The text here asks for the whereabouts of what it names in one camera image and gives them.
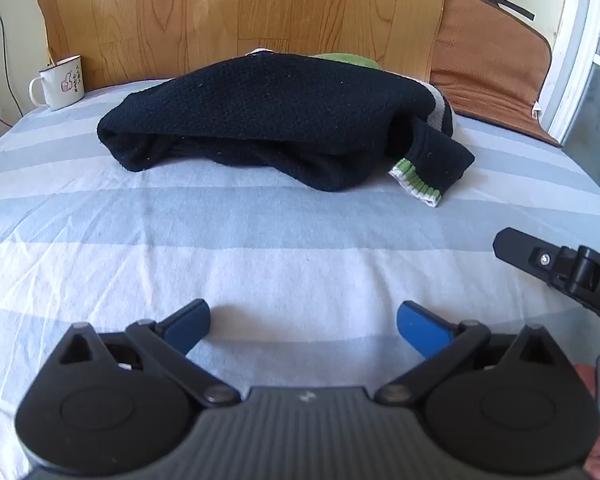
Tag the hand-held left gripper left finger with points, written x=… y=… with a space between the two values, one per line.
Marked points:
x=187 y=322

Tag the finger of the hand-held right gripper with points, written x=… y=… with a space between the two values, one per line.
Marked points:
x=522 y=250

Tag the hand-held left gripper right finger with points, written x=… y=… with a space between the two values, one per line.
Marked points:
x=420 y=327

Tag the black sweater with green trim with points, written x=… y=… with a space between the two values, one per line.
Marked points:
x=280 y=110

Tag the person's right hand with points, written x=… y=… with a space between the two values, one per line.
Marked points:
x=586 y=385

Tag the blue striped bed sheet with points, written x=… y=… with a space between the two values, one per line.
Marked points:
x=230 y=240

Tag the brown seat cushion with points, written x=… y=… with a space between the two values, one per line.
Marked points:
x=485 y=60

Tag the long black tape strip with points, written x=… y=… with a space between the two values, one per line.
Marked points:
x=510 y=7

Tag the white enamel mug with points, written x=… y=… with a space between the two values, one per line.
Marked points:
x=62 y=85

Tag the wooden headboard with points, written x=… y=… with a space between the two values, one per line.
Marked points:
x=180 y=10

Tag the white door frame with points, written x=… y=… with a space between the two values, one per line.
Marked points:
x=570 y=50

